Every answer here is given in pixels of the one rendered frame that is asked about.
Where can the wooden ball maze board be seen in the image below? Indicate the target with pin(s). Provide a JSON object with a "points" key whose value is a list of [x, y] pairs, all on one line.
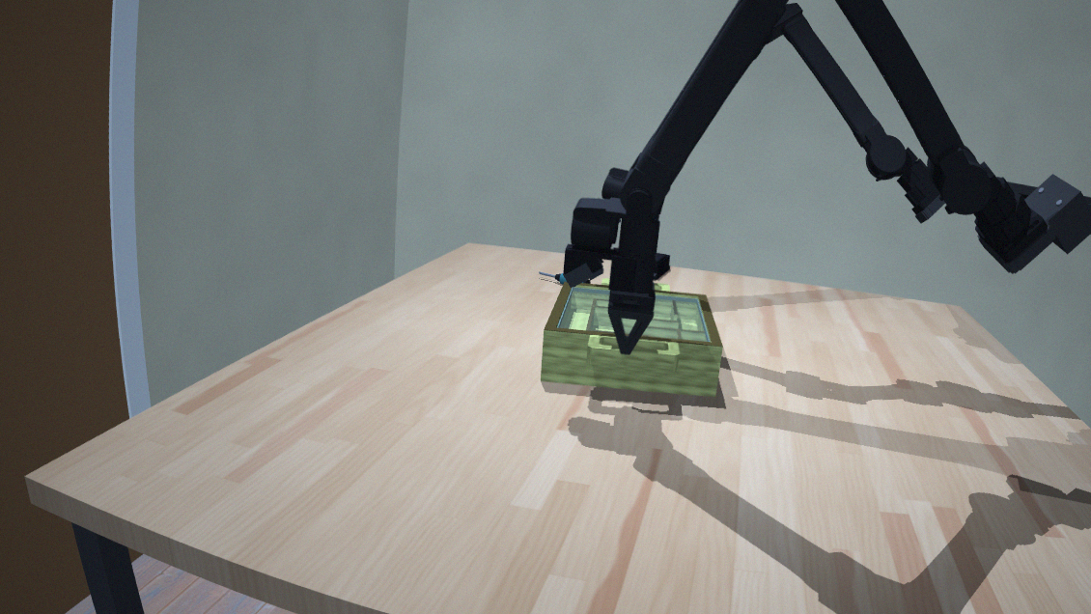
{"points": [[579, 330]]}

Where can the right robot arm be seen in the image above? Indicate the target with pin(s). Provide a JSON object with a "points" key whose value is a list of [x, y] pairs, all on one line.
{"points": [[887, 153]]}

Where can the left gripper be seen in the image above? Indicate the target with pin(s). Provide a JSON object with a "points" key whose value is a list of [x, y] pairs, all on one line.
{"points": [[638, 305]]}

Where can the blue-handled screwdriver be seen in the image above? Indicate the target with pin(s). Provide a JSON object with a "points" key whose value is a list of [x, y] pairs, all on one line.
{"points": [[560, 278]]}

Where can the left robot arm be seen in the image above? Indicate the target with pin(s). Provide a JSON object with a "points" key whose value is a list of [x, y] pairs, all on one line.
{"points": [[1003, 216]]}

